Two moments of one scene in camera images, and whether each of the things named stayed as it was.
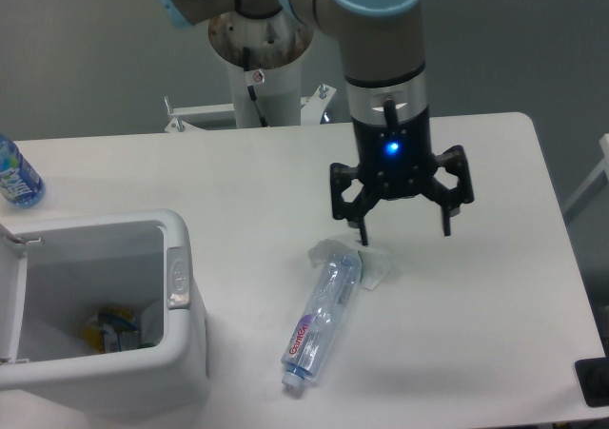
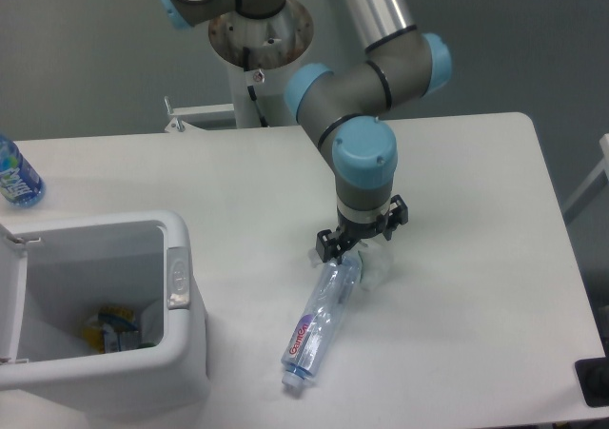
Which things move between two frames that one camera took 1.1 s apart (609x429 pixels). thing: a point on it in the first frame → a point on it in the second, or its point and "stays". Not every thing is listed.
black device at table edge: x=593 y=374 stays
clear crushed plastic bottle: x=321 y=319 stays
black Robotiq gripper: x=398 y=162 → x=330 y=244
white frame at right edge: x=594 y=185 stays
